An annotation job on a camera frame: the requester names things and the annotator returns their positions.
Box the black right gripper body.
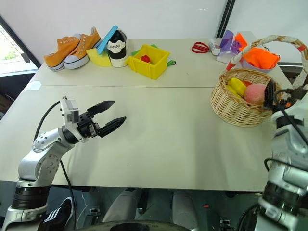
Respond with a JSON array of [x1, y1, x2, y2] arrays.
[[273, 89, 298, 112]]

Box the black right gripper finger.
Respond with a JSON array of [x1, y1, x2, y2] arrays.
[[285, 86, 308, 100], [263, 80, 277, 109]]

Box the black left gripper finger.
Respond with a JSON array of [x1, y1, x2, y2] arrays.
[[87, 100, 116, 118], [97, 116, 127, 139]]

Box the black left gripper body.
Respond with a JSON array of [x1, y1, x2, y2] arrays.
[[77, 111, 101, 140]]

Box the pink toy peach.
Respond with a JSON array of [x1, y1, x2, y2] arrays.
[[244, 83, 267, 106]]

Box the white bowl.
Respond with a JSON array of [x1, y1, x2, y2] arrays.
[[241, 57, 278, 74]]

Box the yellow toy banana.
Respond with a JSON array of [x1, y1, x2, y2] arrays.
[[225, 77, 248, 102]]

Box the orange cloth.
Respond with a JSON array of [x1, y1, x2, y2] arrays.
[[243, 47, 282, 70]]

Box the yellow foam block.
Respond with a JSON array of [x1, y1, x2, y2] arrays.
[[86, 47, 112, 67]]

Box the black and white sneaker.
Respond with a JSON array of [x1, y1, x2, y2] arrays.
[[106, 30, 128, 68]]

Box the orange canvas sneaker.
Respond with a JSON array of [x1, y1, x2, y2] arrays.
[[43, 33, 83, 73], [63, 27, 103, 70]]

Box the yellow plastic bin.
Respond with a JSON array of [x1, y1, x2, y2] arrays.
[[126, 44, 171, 80]]

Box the orange plastic piece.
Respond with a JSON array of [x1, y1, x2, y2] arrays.
[[234, 32, 249, 52]]

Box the green paper sheet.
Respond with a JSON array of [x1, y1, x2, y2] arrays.
[[130, 43, 157, 58]]

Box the purple plastic package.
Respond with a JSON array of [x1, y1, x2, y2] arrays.
[[216, 30, 244, 64]]

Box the blue flat board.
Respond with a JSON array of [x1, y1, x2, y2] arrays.
[[96, 25, 119, 56]]

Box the white squeezed tube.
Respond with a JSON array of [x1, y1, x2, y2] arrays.
[[208, 38, 223, 56]]

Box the grey rounded leg shape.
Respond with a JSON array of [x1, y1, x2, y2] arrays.
[[102, 188, 145, 225], [171, 189, 200, 230]]

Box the black shoe with white stripes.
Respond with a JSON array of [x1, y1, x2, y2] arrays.
[[36, 196, 74, 231]]

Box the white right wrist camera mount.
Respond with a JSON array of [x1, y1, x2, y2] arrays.
[[274, 105, 306, 132]]

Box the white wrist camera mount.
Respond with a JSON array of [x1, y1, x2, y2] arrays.
[[59, 96, 81, 143], [274, 105, 306, 132]]

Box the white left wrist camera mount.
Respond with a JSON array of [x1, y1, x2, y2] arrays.
[[59, 96, 81, 143]]

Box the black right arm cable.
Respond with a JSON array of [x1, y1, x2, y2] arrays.
[[263, 89, 308, 172]]

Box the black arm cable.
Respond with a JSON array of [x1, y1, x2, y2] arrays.
[[33, 100, 78, 230], [263, 89, 308, 172]]

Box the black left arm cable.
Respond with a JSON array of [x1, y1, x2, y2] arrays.
[[33, 100, 78, 230]]

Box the wicker basket with handle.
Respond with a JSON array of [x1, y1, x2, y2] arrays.
[[211, 35, 308, 127]]

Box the red handled scissors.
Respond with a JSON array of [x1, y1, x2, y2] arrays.
[[191, 42, 211, 54]]

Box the black vertical wall post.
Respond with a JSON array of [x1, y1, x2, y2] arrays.
[[216, 0, 236, 39]]

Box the black window frame bar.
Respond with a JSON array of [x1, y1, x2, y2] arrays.
[[0, 14, 42, 71]]

